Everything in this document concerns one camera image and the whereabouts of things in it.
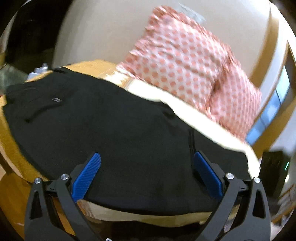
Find pink polka dot pillow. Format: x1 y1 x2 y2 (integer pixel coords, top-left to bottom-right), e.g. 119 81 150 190
115 5 234 112
208 65 262 141

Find black pants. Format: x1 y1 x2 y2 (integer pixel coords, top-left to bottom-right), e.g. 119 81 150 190
4 68 250 215

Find left pink polka dot pillow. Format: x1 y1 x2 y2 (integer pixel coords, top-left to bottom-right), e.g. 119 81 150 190
115 5 234 112

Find black device with green light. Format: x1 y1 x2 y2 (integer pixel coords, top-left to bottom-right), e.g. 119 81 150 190
259 151 290 198

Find right pink polka dot pillow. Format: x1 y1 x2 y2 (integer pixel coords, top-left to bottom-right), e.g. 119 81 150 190
208 65 262 141

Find wooden framed window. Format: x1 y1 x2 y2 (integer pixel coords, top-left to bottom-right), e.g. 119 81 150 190
248 4 295 157

